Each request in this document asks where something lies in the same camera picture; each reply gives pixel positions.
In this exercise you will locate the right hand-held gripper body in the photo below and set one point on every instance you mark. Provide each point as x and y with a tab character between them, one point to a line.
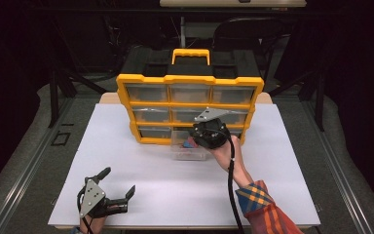
212	133

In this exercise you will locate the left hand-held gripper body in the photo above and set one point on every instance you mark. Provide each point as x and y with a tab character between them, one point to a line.
92	196

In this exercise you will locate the red binder clip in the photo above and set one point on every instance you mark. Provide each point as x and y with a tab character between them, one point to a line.
192	140

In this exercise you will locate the blue binder clip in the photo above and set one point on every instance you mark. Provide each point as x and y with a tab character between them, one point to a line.
187	145

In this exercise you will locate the clear plastic drawer bin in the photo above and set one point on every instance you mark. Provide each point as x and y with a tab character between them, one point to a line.
183	152

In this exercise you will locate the yellow black organizer cabinet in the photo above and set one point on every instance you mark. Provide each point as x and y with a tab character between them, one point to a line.
190	78

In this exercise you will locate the person's right hand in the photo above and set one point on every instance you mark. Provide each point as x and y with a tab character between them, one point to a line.
225	156

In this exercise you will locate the person's left hand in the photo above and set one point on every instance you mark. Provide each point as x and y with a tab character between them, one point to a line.
95	225

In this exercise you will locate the group of clear drawers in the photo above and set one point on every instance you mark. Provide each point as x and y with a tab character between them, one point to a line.
147	92

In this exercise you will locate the black metal stand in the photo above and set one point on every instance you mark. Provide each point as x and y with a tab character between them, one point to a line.
319	104
54	97

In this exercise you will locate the black folding chair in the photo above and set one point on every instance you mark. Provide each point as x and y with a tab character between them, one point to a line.
240	29

